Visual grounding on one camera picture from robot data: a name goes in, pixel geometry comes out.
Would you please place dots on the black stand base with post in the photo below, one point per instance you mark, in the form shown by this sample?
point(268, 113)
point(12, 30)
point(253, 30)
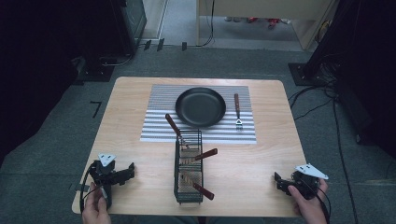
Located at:
point(311, 68)

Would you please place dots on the black round plate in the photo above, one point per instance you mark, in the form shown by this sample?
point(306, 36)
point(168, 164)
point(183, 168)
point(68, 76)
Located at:
point(200, 107)

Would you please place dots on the person's right hand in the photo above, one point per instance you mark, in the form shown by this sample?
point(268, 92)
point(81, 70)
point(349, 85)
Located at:
point(308, 208)

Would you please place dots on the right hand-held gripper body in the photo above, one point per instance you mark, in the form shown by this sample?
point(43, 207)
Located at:
point(306, 183)

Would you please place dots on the light wooden desk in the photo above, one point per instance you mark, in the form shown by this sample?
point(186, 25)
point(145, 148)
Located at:
point(264, 7)

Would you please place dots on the person's left hand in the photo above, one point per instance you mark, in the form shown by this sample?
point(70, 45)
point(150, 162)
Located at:
point(95, 205)

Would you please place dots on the grey striped placemat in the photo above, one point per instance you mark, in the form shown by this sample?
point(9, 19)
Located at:
point(162, 102)

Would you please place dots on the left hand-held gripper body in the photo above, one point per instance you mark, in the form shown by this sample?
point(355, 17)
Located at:
point(104, 177)

